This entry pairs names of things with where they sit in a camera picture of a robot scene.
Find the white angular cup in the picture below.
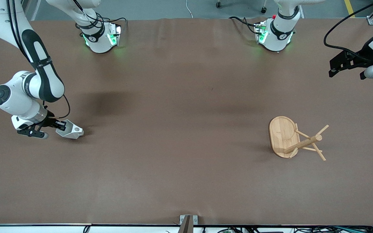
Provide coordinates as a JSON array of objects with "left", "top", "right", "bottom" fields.
[{"left": 55, "top": 119, "right": 85, "bottom": 140}]

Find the wooden cup rack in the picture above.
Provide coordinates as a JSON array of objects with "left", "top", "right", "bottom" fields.
[{"left": 268, "top": 116, "right": 330, "bottom": 161}]

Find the brown table cover sheet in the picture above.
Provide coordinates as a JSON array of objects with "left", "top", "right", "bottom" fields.
[{"left": 0, "top": 18, "right": 373, "bottom": 226}]

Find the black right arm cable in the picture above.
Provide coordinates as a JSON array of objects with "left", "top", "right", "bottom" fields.
[{"left": 7, "top": 0, "right": 71, "bottom": 119}]

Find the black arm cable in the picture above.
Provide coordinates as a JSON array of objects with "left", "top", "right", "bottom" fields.
[
  {"left": 7, "top": 0, "right": 71, "bottom": 119},
  {"left": 323, "top": 0, "right": 373, "bottom": 63}
]

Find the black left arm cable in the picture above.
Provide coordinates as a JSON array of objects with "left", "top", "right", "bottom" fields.
[{"left": 323, "top": 0, "right": 373, "bottom": 63}]

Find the black left base cable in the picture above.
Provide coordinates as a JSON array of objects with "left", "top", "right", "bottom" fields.
[{"left": 229, "top": 16, "right": 259, "bottom": 35}]

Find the black base cable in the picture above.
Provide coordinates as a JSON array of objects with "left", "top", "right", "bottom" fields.
[
  {"left": 229, "top": 16, "right": 259, "bottom": 35},
  {"left": 102, "top": 16, "right": 128, "bottom": 27}
]

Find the black right base cable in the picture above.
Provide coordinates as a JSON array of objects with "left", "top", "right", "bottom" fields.
[{"left": 102, "top": 16, "right": 128, "bottom": 27}]

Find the dark camera pole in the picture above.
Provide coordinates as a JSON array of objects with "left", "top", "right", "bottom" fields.
[{"left": 181, "top": 216, "right": 193, "bottom": 233}]

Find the grey metal mounting bracket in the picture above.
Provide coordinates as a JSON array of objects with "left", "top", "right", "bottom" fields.
[{"left": 179, "top": 215, "right": 198, "bottom": 225}]

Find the black cable tangle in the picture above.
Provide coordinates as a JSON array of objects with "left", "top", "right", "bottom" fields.
[{"left": 216, "top": 226, "right": 292, "bottom": 233}]

